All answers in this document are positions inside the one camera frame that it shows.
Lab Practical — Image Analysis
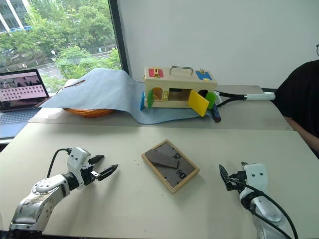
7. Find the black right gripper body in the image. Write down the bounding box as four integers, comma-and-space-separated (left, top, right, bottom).
227, 170, 247, 192

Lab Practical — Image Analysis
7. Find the person in black shirt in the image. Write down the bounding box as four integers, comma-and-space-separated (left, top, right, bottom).
271, 44, 319, 139

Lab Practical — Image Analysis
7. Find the wooden framed slate board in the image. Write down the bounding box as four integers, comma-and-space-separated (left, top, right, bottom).
141, 139, 201, 196

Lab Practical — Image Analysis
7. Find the orange wicker basket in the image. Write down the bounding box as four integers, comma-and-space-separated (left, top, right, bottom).
62, 107, 116, 119

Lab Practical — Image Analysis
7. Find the yellow box door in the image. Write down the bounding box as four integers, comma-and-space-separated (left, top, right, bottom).
187, 90, 210, 118

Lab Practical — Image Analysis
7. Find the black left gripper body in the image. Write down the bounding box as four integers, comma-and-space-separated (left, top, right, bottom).
81, 163, 100, 186

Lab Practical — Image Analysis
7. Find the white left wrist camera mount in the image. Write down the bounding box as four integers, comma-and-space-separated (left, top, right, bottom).
66, 147, 91, 191

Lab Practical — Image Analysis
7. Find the black racket white grip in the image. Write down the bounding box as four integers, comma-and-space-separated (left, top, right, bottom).
214, 90, 276, 111

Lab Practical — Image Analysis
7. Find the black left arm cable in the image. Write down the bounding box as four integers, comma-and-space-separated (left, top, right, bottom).
46, 148, 73, 179

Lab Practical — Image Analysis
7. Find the grey laptop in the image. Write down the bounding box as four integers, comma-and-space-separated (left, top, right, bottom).
0, 68, 51, 139

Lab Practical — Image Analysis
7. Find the black window frame post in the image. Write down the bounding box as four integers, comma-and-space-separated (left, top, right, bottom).
108, 0, 131, 76

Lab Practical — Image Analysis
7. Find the wooden lock activity box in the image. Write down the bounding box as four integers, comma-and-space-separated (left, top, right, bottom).
139, 66, 218, 118

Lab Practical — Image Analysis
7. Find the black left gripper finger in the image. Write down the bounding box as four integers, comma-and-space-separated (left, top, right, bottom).
95, 164, 119, 181
89, 154, 105, 165

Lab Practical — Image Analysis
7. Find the metal box handle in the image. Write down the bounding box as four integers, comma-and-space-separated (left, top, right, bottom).
169, 66, 194, 76

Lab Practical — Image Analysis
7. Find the light blue cloth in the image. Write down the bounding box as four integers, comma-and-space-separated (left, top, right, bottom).
36, 68, 213, 124

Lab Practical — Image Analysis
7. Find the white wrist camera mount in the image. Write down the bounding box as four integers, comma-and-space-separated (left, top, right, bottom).
66, 147, 91, 191
240, 162, 269, 200

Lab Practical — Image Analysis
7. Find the brown wooden basket handle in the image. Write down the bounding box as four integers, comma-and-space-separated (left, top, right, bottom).
55, 79, 86, 95

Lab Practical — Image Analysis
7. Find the dark blue marker pen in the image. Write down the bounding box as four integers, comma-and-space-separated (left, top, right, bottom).
211, 102, 222, 123

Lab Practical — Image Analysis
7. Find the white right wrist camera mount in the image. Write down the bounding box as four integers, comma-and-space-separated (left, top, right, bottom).
240, 162, 269, 200

